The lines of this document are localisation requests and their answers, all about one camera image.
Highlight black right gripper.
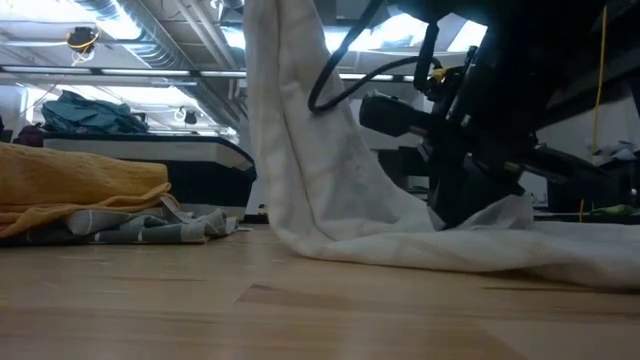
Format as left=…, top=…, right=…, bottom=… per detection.
left=358, top=44, right=619, bottom=231

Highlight white towel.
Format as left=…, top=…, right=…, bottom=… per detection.
left=242, top=0, right=640, bottom=291

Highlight dark blue fabric bin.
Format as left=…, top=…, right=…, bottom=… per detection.
left=42, top=133, right=259, bottom=221

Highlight white handwritten paper label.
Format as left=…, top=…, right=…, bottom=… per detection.
left=158, top=193, right=196, bottom=225

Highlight grey checked towel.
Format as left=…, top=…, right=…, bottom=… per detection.
left=0, top=207, right=241, bottom=246

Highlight yellow knit towel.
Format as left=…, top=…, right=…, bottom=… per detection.
left=0, top=142, right=174, bottom=240

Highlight white objects on shelf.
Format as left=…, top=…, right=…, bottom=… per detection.
left=585, top=139, right=640, bottom=162

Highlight green object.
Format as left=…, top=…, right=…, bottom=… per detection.
left=592, top=203, right=640, bottom=217

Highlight small black hanging reel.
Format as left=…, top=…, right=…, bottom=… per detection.
left=174, top=107, right=199, bottom=126

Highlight ceiling light strip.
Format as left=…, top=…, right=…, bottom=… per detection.
left=0, top=64, right=416, bottom=84

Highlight teal cloth pile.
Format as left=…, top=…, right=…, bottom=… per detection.
left=40, top=89, right=150, bottom=135

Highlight maroon bag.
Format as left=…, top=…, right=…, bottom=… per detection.
left=13, top=123, right=46, bottom=147

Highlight black aluminium table frame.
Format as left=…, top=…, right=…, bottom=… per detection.
left=242, top=212, right=640, bottom=225

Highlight yellow cable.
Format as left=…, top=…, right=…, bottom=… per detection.
left=578, top=4, right=609, bottom=224

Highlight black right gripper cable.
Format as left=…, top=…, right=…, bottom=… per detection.
left=307, top=0, right=444, bottom=114

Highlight silver corrugated air duct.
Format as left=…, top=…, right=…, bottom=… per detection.
left=74, top=0, right=201, bottom=69

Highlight yellow black ceiling cord reel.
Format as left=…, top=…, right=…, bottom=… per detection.
left=64, top=25, right=101, bottom=66

